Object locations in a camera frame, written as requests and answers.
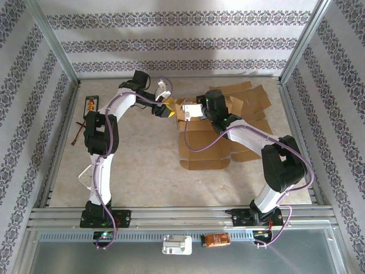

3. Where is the brown cardboard box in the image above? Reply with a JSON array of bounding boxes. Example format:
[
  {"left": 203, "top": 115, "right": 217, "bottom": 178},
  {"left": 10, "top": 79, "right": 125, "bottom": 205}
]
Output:
[
  {"left": 208, "top": 80, "right": 275, "bottom": 163},
  {"left": 174, "top": 96, "right": 232, "bottom": 171}
]

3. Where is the black board with yellow connectors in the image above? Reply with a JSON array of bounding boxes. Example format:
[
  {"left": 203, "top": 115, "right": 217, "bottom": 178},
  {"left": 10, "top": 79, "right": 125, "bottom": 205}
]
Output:
[{"left": 83, "top": 95, "right": 100, "bottom": 119}]

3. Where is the orange battery pack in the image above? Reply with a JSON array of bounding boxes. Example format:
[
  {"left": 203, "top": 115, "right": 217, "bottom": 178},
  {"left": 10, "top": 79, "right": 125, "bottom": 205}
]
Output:
[{"left": 200, "top": 232, "right": 230, "bottom": 248}]

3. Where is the circuit board with green light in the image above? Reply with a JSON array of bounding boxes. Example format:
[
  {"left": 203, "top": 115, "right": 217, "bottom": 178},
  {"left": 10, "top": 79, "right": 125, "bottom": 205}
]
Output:
[{"left": 93, "top": 231, "right": 117, "bottom": 240}]

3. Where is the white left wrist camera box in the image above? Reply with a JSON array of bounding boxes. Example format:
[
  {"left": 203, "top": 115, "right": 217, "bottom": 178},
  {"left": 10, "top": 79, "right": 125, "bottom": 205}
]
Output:
[{"left": 155, "top": 80, "right": 172, "bottom": 101}]

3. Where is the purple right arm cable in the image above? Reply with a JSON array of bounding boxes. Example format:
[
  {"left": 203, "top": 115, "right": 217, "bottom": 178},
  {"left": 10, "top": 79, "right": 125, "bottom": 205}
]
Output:
[{"left": 184, "top": 119, "right": 316, "bottom": 248}]

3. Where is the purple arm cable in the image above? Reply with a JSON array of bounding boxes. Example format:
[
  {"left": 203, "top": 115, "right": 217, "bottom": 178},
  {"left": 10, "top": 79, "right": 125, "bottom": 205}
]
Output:
[
  {"left": 184, "top": 119, "right": 316, "bottom": 248},
  {"left": 90, "top": 76, "right": 174, "bottom": 251}
]

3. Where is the thin aluminium wall rail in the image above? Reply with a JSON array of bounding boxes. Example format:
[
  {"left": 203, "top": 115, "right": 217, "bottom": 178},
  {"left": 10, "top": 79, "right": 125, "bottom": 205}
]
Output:
[{"left": 78, "top": 74, "right": 282, "bottom": 82}]

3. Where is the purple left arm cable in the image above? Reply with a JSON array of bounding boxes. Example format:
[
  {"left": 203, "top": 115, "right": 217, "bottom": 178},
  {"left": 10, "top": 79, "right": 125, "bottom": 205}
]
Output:
[{"left": 90, "top": 76, "right": 174, "bottom": 251}]

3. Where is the red black wire lead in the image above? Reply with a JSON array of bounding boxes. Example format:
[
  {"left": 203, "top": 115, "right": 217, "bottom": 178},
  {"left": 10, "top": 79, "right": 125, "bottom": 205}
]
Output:
[{"left": 71, "top": 121, "right": 88, "bottom": 146}]

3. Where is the aluminium frame post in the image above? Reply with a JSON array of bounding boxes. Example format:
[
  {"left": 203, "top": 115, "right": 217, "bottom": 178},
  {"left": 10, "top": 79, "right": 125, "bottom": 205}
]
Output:
[
  {"left": 278, "top": 0, "right": 334, "bottom": 85},
  {"left": 22, "top": 0, "right": 82, "bottom": 86}
]

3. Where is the aluminium mounting rail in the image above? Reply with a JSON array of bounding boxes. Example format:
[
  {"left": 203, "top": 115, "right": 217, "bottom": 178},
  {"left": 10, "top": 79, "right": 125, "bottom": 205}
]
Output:
[{"left": 27, "top": 204, "right": 339, "bottom": 231}]

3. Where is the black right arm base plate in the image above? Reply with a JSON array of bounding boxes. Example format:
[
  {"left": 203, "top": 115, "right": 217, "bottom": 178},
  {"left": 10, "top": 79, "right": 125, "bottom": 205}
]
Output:
[{"left": 231, "top": 207, "right": 283, "bottom": 228}]

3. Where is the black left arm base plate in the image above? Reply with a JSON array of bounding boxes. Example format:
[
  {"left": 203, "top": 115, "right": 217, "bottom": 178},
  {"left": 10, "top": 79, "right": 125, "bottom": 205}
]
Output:
[{"left": 79, "top": 209, "right": 132, "bottom": 229}]

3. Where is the grey slotted cable duct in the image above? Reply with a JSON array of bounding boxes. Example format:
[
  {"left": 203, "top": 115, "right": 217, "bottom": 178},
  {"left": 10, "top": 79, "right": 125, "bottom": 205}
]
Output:
[{"left": 39, "top": 231, "right": 254, "bottom": 242}]

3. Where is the white plastic bracket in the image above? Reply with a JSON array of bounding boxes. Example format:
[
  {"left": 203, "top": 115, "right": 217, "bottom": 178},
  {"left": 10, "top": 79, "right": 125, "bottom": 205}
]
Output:
[{"left": 161, "top": 234, "right": 193, "bottom": 256}]

